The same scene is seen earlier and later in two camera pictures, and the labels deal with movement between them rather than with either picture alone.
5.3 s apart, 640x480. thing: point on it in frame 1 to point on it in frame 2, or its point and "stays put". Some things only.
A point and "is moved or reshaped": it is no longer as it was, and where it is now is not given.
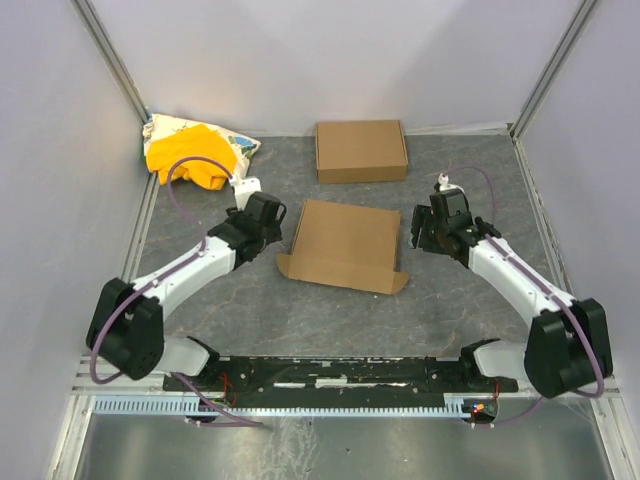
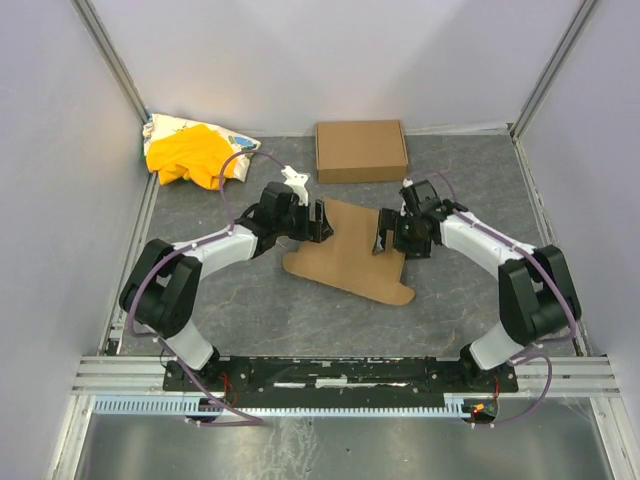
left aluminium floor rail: (72, 431) stays put
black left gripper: (270, 232) to (310, 222)
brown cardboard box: (345, 245) is moved or reshaped
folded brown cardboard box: (361, 151) stays put
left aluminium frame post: (94, 23) stays put
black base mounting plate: (336, 377) stays put
